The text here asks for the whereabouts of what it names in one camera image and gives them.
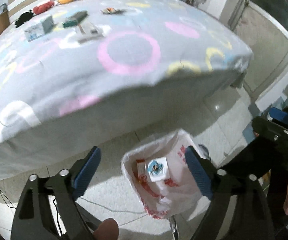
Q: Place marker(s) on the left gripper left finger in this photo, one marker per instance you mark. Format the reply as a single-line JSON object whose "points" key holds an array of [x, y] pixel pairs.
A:
{"points": [[47, 208]]}

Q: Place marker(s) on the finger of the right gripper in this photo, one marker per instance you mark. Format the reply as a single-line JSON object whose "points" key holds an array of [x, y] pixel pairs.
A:
{"points": [[279, 115], [268, 129]]}

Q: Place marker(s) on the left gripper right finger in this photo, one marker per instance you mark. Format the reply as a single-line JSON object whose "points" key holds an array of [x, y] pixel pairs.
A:
{"points": [[251, 218]]}

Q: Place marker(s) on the white square plastic tray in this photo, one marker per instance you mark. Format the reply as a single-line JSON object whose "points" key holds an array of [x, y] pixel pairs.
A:
{"points": [[162, 176]]}

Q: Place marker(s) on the red white toothpaste box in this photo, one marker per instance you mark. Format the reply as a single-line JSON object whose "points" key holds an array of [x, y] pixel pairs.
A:
{"points": [[141, 171]]}

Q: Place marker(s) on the blue white milk carton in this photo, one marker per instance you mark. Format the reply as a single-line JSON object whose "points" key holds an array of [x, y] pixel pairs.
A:
{"points": [[40, 28]]}

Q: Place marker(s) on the white orange snack wrapper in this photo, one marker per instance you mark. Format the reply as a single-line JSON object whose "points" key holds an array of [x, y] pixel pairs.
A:
{"points": [[112, 11]]}

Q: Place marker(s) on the dark green long box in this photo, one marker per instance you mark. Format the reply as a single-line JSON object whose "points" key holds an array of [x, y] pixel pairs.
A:
{"points": [[75, 19]]}

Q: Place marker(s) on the blue wrapper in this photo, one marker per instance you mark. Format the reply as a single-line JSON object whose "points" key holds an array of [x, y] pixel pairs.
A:
{"points": [[155, 168]]}

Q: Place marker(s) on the white red trash bag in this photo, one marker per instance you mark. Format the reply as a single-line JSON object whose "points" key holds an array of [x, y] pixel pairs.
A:
{"points": [[179, 193]]}

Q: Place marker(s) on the operator's left thumb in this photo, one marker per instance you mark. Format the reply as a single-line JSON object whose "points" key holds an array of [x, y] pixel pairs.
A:
{"points": [[107, 230]]}

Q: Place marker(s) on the patterned grey bed sheet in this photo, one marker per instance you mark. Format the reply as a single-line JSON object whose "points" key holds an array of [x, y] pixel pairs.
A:
{"points": [[59, 97]]}

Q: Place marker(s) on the black plush toy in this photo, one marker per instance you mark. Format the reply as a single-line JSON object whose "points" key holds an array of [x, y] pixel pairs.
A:
{"points": [[25, 17]]}

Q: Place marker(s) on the red plush toy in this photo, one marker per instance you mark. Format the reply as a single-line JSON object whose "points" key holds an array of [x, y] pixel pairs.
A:
{"points": [[43, 7]]}

